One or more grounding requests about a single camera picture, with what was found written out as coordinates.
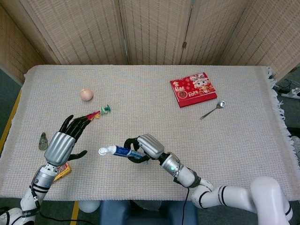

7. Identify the beige woven tablecloth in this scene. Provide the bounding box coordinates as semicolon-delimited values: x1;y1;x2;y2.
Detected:
0;65;300;202

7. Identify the orange snack packet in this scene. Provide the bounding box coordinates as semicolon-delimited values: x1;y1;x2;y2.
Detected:
53;162;72;182

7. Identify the white power strip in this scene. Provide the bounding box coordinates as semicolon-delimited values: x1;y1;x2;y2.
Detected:
280;88;300;99

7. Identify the blue and white toothpaste tube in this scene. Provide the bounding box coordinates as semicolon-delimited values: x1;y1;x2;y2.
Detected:
98;144;147;158

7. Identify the metal spoon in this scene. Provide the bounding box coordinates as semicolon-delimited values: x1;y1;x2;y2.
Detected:
200;100;226;120

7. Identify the white round base part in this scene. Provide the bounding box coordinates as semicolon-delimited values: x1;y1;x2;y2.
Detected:
78;200;101;213

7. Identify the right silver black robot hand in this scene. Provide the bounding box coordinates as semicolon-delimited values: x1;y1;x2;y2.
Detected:
123;133;165;165

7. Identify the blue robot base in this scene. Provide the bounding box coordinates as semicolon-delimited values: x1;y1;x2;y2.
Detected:
99;200;197;225

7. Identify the small grey metal clip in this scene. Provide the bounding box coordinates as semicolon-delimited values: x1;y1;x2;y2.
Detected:
38;132;49;150

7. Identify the beige egg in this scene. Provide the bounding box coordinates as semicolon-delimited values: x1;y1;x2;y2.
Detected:
79;88;94;102

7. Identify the colourful feather shuttlecock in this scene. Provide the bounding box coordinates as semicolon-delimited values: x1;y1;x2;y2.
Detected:
79;104;112;121

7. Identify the red desk calendar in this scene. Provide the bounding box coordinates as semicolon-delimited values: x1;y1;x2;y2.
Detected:
170;72;218;108

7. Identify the woven folding screen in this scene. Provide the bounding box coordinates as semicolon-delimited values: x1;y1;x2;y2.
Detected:
0;0;300;83

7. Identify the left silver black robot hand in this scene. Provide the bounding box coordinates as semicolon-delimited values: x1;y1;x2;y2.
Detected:
44;114;91;167

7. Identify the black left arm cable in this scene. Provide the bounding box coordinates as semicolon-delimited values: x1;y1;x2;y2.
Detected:
30;185;100;225

